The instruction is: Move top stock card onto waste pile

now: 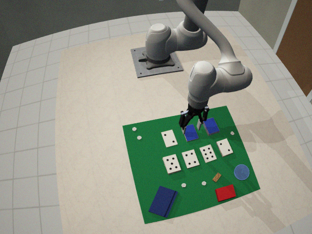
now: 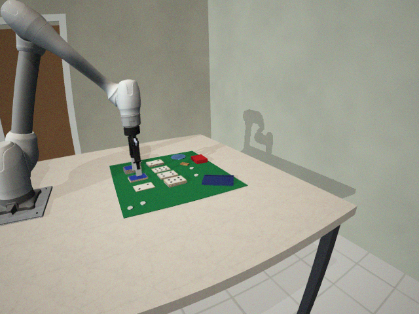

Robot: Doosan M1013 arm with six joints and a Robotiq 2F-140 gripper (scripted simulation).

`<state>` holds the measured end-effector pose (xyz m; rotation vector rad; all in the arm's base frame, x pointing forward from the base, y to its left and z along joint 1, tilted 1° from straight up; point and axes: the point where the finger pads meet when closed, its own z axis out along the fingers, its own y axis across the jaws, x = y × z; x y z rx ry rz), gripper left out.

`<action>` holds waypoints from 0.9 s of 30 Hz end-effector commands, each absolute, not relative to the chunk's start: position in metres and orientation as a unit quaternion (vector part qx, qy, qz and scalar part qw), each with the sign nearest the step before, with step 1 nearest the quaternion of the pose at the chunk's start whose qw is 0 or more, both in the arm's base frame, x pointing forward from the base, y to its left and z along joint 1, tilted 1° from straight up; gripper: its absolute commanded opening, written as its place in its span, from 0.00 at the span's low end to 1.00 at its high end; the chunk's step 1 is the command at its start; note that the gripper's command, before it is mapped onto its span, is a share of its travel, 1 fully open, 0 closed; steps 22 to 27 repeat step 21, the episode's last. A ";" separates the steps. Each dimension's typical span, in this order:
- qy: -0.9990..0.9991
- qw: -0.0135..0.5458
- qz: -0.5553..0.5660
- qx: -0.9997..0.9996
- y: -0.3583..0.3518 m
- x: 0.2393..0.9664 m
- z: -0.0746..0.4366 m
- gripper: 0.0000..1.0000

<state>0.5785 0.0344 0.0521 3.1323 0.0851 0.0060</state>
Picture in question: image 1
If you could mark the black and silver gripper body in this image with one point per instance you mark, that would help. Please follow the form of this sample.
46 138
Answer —
192 110

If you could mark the red rectangular block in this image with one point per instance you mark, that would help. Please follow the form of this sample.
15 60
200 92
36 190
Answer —
225 193

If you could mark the blue round disc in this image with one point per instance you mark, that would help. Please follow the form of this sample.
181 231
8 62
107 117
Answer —
241 172

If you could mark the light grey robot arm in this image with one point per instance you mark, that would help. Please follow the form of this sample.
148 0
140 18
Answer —
192 33

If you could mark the green felt mat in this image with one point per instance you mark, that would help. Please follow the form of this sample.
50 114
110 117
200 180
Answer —
149 171

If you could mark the blue rectangular card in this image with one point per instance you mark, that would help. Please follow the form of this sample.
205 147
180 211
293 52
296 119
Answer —
211 126
191 133

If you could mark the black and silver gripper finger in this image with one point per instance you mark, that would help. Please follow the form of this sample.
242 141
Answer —
204 118
184 120

